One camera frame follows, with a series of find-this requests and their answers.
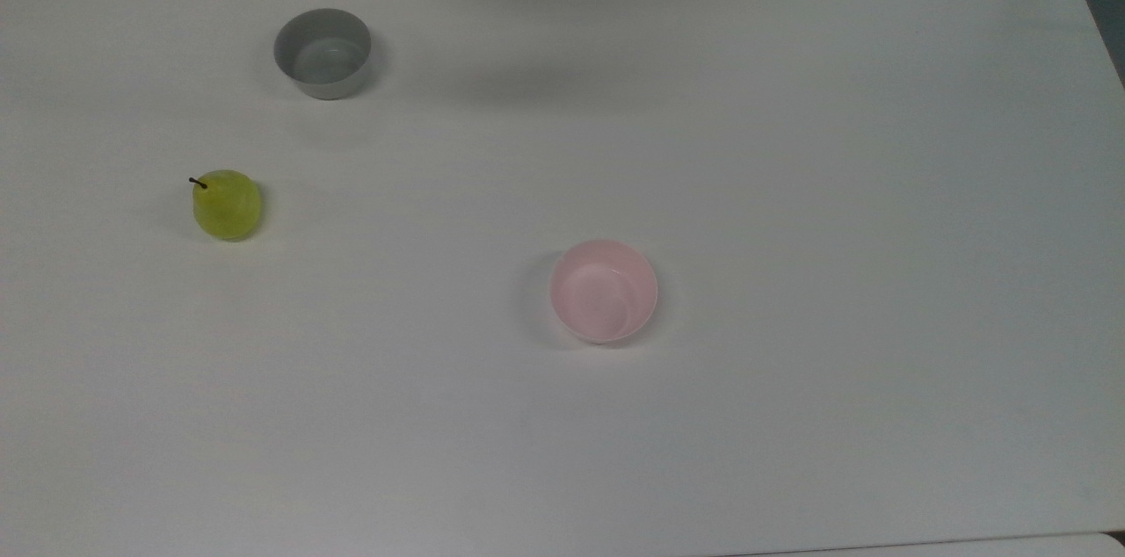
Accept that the green pear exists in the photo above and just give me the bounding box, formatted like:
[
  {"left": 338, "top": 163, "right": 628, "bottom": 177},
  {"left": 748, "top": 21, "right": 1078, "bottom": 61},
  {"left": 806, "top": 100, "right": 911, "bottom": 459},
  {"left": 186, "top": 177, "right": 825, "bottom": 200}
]
[{"left": 188, "top": 170, "right": 263, "bottom": 242}]

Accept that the grey bowl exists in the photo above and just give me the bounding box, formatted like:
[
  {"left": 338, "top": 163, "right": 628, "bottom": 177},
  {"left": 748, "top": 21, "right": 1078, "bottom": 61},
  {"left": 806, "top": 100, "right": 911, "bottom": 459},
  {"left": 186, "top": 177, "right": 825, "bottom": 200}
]
[{"left": 273, "top": 8, "right": 373, "bottom": 101}]

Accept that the pink bowl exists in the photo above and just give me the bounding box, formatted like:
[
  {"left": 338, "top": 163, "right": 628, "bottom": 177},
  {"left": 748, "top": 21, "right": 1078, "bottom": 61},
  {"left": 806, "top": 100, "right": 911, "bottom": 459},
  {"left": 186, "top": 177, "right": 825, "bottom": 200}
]
[{"left": 549, "top": 239, "right": 659, "bottom": 345}]

